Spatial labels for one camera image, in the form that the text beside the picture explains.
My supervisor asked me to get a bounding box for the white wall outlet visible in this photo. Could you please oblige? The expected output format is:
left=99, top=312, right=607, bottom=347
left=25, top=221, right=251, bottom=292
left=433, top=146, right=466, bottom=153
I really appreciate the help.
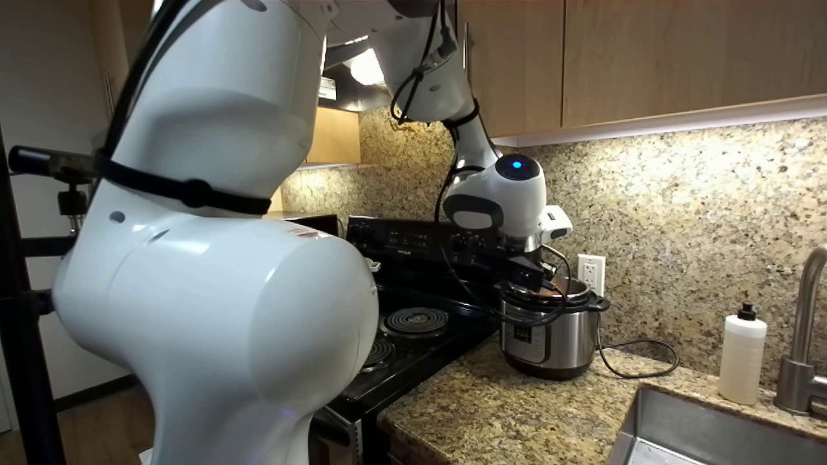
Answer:
left=576, top=250, right=607, bottom=297

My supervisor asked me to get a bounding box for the black tripod stand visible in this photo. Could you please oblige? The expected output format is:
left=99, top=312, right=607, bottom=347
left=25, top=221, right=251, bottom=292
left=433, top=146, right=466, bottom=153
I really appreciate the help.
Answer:
left=0, top=126, right=99, bottom=465

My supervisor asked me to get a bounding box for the black coil burner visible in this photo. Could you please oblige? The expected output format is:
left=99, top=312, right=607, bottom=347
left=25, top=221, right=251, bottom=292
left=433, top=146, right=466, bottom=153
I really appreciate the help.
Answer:
left=383, top=306, right=452, bottom=342

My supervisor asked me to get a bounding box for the stainless steel electric pressure cooker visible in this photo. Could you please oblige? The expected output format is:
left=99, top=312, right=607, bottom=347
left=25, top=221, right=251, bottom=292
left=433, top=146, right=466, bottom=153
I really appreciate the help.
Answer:
left=497, top=277, right=612, bottom=383

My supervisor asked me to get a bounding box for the black electric stove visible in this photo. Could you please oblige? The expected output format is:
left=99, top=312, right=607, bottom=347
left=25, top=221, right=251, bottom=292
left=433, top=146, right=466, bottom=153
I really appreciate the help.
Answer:
left=293, top=214, right=512, bottom=465

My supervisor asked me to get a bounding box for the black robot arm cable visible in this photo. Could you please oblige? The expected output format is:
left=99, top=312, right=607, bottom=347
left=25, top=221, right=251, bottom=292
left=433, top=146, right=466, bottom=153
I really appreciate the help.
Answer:
left=388, top=0, right=502, bottom=175

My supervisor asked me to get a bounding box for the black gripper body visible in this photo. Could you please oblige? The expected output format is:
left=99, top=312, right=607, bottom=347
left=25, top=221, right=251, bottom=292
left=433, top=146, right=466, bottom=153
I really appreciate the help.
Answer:
left=502, top=245, right=563, bottom=301

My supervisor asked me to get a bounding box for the black cooker power cable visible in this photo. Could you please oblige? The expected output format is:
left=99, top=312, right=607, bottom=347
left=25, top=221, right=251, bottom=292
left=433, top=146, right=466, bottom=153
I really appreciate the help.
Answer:
left=594, top=337, right=682, bottom=383

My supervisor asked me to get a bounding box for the wooden wall cabinet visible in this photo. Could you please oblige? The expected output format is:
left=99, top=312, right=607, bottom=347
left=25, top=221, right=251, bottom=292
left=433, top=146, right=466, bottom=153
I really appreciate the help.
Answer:
left=455, top=0, right=827, bottom=149

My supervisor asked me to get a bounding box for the stainless steel sink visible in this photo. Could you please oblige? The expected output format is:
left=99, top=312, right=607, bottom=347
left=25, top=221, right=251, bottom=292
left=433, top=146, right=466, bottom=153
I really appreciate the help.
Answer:
left=605, top=383, right=827, bottom=465

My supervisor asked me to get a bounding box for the metal faucet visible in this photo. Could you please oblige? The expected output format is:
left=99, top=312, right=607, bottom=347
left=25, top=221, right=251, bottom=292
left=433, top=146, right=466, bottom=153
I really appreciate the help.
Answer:
left=772, top=244, right=827, bottom=417

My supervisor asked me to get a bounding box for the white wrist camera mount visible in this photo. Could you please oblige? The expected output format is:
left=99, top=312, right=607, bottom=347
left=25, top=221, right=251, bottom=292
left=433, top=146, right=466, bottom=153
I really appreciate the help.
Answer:
left=537, top=205, right=576, bottom=250

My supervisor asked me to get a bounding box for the white soap bottle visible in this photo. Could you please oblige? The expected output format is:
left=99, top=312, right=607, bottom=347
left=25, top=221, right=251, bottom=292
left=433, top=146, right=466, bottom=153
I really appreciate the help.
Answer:
left=719, top=301, right=771, bottom=408

